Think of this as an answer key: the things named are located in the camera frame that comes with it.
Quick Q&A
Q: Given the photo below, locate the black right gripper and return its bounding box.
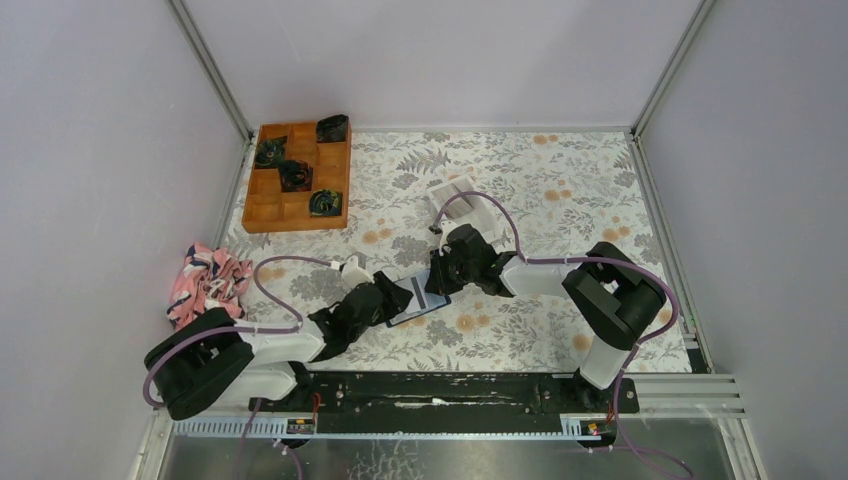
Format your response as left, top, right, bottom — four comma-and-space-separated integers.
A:
424, 247, 478, 297

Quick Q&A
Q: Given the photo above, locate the white striped credit card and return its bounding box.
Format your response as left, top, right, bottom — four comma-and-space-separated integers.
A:
394, 272, 444, 325

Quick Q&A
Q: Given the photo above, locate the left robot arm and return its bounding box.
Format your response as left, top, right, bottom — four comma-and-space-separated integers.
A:
142, 265, 423, 420

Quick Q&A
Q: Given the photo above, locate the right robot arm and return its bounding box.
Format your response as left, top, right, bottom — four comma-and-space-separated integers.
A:
425, 221, 679, 412

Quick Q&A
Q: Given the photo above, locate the white plastic card box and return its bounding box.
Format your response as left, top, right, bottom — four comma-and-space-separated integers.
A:
426, 175, 497, 242

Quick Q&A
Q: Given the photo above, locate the stack of cards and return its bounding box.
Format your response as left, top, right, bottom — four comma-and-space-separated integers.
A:
433, 184, 478, 217

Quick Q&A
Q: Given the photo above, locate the floral tablecloth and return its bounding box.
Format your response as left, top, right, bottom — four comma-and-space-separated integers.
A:
223, 132, 663, 372

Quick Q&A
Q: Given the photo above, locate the dark rolled cloth bottom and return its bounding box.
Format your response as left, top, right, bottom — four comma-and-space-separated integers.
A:
308, 189, 344, 218

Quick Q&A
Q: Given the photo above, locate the dark rolled cloth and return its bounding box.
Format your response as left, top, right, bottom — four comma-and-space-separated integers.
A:
254, 136, 288, 169
308, 189, 344, 218
277, 159, 313, 193
315, 114, 349, 144

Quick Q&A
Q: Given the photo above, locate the wooden compartment tray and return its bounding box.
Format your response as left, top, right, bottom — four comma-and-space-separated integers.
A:
242, 114, 352, 234

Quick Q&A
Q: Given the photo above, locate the pink patterned cloth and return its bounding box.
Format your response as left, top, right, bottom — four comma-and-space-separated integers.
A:
166, 242, 253, 330

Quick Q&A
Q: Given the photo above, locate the dark rolled cloth middle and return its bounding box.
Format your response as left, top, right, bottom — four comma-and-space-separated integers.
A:
277, 159, 313, 193

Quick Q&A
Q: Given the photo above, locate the dark rolled cloth top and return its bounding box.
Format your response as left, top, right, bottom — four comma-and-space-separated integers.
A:
315, 114, 349, 144

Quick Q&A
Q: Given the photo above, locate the dark rolled cloth left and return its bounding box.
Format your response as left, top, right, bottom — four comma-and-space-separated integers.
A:
254, 136, 288, 169

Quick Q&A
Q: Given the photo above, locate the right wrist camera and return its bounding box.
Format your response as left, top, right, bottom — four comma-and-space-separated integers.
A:
428, 220, 458, 245

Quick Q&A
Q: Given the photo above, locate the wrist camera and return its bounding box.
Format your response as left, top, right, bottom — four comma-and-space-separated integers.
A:
428, 220, 458, 245
330, 255, 375, 289

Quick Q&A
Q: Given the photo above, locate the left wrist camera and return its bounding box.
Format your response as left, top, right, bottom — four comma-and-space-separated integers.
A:
330, 255, 375, 289

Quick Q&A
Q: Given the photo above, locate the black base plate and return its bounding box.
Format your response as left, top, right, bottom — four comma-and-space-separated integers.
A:
249, 371, 640, 435

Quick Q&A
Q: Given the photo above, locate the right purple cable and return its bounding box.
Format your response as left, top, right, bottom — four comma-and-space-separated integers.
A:
431, 191, 694, 478

